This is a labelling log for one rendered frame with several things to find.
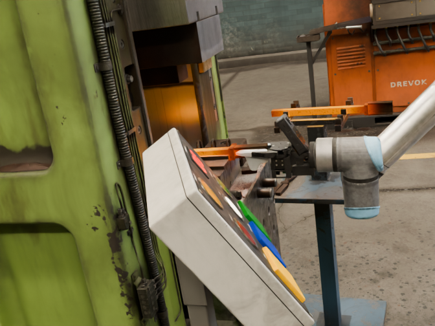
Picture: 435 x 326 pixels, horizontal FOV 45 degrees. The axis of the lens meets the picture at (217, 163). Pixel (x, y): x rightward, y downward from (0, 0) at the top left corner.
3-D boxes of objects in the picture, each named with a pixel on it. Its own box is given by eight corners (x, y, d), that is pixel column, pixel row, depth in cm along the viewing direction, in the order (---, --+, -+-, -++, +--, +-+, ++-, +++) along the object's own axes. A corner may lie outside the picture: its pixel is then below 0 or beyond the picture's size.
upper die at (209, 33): (224, 49, 142) (219, 13, 139) (202, 63, 124) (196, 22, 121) (88, 65, 155) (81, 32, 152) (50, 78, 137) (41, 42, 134)
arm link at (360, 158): (384, 179, 131) (383, 141, 127) (333, 180, 134) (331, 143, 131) (382, 166, 139) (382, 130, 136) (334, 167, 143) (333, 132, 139)
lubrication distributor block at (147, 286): (165, 314, 123) (155, 263, 119) (155, 330, 118) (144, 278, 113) (151, 313, 124) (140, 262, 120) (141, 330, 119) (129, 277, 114)
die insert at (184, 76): (188, 77, 144) (185, 55, 142) (179, 83, 137) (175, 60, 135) (92, 86, 153) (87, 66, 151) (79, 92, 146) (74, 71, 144)
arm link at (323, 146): (331, 143, 131) (333, 132, 140) (311, 144, 132) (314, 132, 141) (333, 176, 134) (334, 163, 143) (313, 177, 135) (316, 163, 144)
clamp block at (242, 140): (249, 156, 164) (246, 137, 162) (243, 166, 157) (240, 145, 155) (213, 158, 168) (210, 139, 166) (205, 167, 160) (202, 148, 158)
